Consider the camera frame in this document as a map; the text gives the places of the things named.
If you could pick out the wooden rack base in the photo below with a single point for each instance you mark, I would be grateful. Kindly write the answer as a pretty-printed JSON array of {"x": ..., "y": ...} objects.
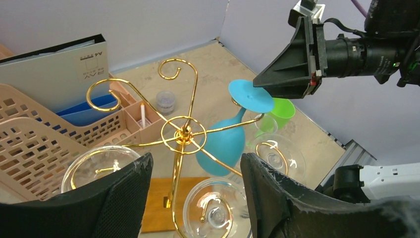
[{"x": 157, "y": 217}]

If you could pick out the gold wire wine glass rack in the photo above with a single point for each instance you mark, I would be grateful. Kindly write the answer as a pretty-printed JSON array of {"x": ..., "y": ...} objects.
[{"x": 182, "y": 143}]

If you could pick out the green plastic goblet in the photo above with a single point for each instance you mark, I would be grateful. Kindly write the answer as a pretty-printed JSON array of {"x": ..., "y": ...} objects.
[{"x": 282, "y": 112}]

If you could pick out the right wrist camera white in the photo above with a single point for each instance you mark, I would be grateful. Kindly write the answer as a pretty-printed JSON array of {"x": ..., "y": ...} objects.
[{"x": 310, "y": 8}]

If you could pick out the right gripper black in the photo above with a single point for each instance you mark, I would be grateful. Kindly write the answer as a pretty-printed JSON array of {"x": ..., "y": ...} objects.
[{"x": 309, "y": 58}]

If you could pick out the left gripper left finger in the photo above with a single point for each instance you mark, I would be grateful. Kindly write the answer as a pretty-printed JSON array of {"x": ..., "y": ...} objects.
[{"x": 110, "y": 207}]

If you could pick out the pink plastic file organizer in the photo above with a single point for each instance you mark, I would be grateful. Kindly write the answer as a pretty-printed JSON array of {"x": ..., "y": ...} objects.
[{"x": 37, "y": 146}]

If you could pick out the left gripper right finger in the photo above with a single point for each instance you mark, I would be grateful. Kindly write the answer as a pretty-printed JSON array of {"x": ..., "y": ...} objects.
[{"x": 280, "y": 207}]

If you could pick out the clear wine glass hanging front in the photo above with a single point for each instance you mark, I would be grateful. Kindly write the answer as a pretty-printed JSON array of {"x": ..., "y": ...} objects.
[{"x": 282, "y": 154}]

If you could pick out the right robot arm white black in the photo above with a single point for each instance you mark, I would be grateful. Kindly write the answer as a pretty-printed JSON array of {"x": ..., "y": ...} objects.
[{"x": 362, "y": 84}]

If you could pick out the clear wine glass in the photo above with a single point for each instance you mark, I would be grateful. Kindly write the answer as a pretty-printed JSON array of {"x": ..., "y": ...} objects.
[
  {"x": 96, "y": 163},
  {"x": 282, "y": 154}
]

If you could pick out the grey white document folder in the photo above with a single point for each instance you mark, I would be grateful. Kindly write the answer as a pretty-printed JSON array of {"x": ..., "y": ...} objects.
[{"x": 58, "y": 77}]

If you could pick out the tall clear flute glass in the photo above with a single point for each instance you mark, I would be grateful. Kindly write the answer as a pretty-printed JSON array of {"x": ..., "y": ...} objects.
[{"x": 216, "y": 208}]

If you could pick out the small clear goblet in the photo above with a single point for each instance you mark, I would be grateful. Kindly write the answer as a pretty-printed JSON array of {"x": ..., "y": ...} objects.
[{"x": 265, "y": 125}]

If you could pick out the blue plastic goblet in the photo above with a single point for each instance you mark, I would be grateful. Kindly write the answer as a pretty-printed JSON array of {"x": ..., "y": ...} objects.
[{"x": 228, "y": 145}]

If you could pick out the blue folder in organizer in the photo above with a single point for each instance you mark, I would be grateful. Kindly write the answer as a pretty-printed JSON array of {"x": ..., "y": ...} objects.
[{"x": 83, "y": 114}]

